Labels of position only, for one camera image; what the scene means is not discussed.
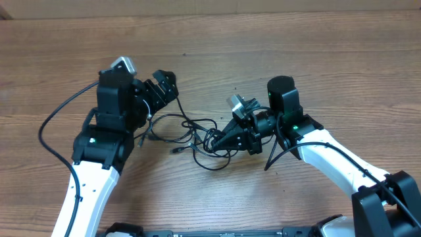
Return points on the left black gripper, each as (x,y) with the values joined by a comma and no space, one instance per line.
(170,90)

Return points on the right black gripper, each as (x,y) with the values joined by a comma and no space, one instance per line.
(249,137)

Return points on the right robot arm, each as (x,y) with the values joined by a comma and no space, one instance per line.
(384,204)

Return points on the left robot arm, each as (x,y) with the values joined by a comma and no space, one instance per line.
(105,142)

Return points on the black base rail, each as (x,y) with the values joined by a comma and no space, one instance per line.
(213,233)

